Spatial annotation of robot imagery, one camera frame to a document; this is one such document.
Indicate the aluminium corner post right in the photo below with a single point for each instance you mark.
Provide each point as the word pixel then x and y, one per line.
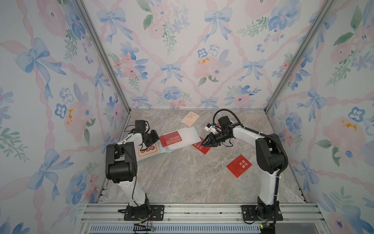
pixel 313 30

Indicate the red card white text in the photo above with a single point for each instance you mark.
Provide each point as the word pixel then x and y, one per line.
pixel 170 138

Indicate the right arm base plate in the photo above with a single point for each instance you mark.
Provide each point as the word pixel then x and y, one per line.
pixel 253 212

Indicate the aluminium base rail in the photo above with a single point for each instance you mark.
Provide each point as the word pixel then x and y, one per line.
pixel 203 218

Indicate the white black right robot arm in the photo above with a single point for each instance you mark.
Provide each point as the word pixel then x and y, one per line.
pixel 270 156

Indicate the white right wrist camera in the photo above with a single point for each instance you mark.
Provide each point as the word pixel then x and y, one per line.
pixel 212 128

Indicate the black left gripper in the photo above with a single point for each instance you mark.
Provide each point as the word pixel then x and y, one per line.
pixel 155 138

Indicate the aluminium corner post left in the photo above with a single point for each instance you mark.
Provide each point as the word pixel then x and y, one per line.
pixel 87 22

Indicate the red card gold text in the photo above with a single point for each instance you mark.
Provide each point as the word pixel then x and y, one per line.
pixel 239 165

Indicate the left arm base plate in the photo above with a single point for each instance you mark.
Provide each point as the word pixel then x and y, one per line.
pixel 144 213

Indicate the aluminium corner post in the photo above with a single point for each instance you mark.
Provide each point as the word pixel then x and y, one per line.
pixel 313 30
pixel 87 22

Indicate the red money card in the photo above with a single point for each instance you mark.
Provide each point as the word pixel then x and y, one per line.
pixel 198 146

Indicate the pink good luck card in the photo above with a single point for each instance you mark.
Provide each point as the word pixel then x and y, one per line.
pixel 190 119

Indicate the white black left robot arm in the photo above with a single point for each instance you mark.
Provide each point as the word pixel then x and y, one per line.
pixel 121 164

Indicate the cream card red circles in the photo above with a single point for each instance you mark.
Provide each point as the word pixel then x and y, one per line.
pixel 144 152

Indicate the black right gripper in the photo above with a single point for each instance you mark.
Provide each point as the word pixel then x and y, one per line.
pixel 212 142

